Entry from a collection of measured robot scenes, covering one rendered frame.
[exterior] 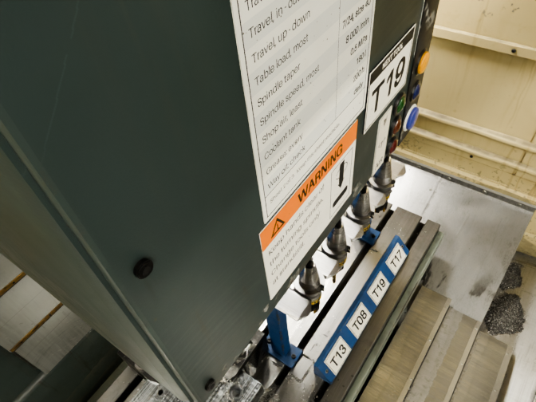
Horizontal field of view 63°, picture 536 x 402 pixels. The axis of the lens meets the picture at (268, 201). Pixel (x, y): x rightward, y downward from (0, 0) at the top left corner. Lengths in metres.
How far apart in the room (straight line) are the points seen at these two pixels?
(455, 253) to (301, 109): 1.30
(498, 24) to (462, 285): 0.77
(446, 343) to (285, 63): 1.25
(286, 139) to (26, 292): 0.90
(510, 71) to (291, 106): 1.10
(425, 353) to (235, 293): 1.08
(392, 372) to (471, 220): 0.58
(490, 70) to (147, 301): 1.23
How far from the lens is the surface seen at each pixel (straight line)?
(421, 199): 1.61
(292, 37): 0.27
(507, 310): 1.63
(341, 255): 0.94
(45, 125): 0.17
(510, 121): 1.44
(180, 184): 0.23
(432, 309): 1.47
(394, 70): 0.47
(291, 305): 0.89
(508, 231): 1.61
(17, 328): 1.18
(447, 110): 1.48
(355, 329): 1.18
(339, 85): 0.36
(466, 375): 1.43
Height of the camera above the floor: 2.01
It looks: 49 degrees down
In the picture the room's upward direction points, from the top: 8 degrees counter-clockwise
